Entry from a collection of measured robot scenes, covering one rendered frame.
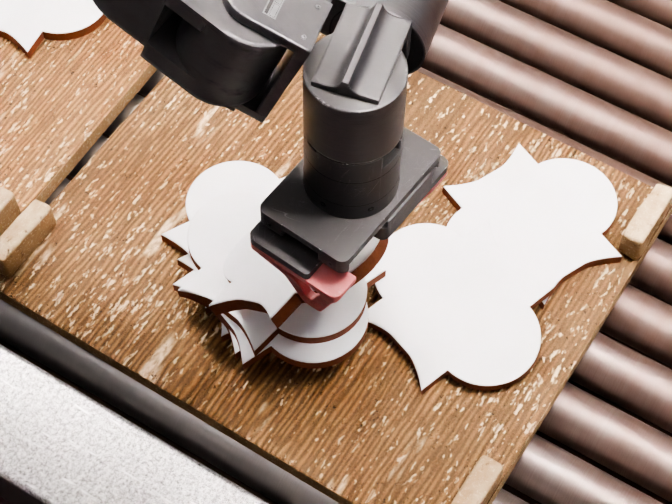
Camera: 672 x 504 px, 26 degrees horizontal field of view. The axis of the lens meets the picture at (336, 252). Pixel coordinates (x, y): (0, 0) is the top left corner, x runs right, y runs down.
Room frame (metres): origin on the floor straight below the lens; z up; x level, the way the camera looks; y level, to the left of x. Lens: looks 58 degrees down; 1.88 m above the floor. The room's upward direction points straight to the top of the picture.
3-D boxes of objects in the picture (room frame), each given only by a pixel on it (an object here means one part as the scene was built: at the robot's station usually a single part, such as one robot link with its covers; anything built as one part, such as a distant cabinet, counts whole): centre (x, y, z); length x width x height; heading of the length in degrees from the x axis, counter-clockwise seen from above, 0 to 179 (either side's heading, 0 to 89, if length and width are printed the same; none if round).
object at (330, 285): (0.47, 0.01, 1.11); 0.07 x 0.07 x 0.09; 53
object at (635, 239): (0.60, -0.24, 0.95); 0.06 x 0.02 x 0.03; 147
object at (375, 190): (0.49, -0.01, 1.18); 0.10 x 0.07 x 0.07; 143
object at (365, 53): (0.50, -0.01, 1.24); 0.07 x 0.06 x 0.07; 161
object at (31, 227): (0.58, 0.24, 0.95); 0.06 x 0.02 x 0.03; 147
